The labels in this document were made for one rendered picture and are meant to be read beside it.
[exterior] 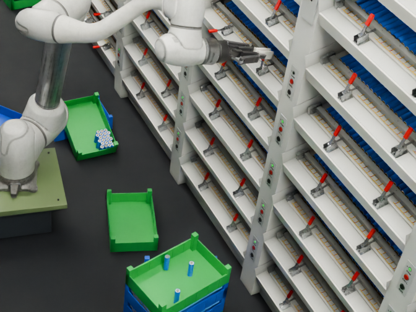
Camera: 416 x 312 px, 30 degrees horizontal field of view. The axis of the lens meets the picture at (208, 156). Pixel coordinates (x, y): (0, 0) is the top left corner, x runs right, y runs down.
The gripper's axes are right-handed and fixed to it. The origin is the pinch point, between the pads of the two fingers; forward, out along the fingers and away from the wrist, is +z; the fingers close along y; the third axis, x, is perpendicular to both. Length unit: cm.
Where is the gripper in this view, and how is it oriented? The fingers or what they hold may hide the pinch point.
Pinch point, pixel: (262, 53)
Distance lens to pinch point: 271.3
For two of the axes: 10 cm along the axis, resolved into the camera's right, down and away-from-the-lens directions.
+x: 3.1, -7.8, -5.4
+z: 8.4, -0.4, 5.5
